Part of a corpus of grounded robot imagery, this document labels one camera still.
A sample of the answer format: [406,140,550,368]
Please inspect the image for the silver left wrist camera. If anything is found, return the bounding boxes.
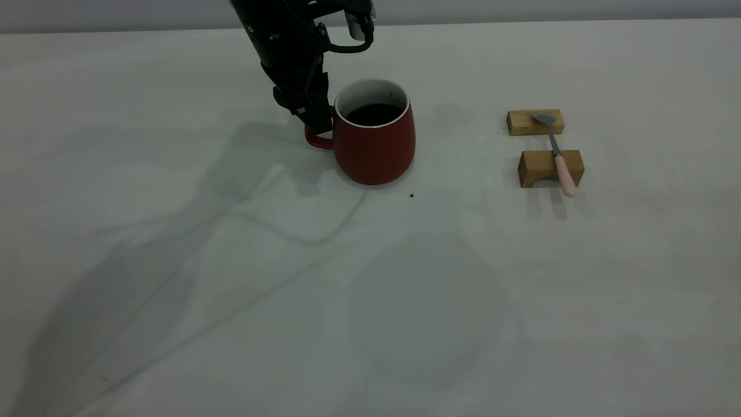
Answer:
[342,0,376,41]

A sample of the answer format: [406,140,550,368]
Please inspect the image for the black left camera cable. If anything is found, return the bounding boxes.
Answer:
[317,20,375,54]

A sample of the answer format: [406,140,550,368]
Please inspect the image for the flat rectangular wooden block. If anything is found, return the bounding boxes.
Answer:
[507,109,564,137]

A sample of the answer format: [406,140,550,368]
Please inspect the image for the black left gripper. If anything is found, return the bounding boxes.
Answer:
[232,0,334,135]

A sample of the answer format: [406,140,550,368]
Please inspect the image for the pink-handled metal spoon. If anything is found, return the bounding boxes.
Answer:
[533,114,578,198]

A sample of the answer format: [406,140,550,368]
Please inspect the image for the arched wooden block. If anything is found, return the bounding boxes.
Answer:
[518,150,585,189]

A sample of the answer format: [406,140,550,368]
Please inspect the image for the red ceramic mug with coffee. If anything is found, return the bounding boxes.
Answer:
[305,79,416,185]

